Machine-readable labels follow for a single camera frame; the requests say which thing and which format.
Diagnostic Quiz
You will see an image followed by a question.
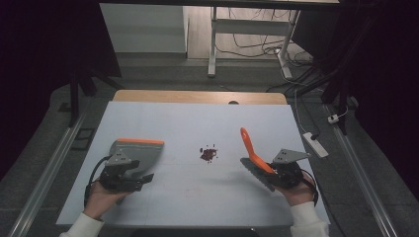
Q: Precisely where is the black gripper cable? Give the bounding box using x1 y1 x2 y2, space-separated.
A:
83 155 113 208
300 168 320 207

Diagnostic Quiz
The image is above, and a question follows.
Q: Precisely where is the orange-handled grey brush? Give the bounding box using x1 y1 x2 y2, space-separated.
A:
239 126 279 193

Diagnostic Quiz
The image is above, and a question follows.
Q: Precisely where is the pile of red beans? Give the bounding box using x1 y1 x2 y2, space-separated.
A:
199 143 219 165

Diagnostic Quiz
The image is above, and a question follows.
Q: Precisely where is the white power strip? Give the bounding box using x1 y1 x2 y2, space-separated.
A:
302 131 330 159

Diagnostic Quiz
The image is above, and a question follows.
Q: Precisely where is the white table mat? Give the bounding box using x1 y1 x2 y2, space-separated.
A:
55 101 331 228

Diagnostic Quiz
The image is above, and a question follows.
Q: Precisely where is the white panel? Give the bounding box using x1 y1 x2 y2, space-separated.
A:
99 3 188 54

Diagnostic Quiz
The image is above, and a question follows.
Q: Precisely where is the white metal desk frame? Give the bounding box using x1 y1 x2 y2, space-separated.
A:
207 6 301 80

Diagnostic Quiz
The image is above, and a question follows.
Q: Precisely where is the tangle of black floor cables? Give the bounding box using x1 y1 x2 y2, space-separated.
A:
215 9 327 94

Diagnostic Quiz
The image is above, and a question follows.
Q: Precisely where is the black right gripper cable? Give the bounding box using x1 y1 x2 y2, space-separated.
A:
300 168 320 207

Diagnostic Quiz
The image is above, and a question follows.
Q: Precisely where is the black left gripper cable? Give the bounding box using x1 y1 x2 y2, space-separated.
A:
83 155 113 208

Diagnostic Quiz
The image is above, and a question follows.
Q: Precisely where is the black metal stand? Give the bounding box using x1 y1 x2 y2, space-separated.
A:
58 65 124 128

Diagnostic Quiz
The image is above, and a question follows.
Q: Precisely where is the person's right hand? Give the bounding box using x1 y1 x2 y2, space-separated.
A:
274 172 316 207

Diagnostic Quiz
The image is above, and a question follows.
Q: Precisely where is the grey dustpan with orange lip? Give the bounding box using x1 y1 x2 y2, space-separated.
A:
108 137 165 181

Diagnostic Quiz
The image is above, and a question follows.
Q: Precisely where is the wooden table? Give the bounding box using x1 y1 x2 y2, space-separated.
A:
113 89 289 106

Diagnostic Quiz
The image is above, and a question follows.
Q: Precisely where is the person's left hand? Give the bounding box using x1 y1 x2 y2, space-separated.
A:
83 180 132 221

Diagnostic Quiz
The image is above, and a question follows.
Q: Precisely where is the aluminium floor rail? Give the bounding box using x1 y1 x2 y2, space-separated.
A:
7 111 89 237
323 104 400 237

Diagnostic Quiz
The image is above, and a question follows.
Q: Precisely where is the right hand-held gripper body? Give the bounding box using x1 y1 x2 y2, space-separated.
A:
266 148 312 191

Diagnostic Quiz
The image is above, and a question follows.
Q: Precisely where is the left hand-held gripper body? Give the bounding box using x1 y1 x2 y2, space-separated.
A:
98 149 146 194

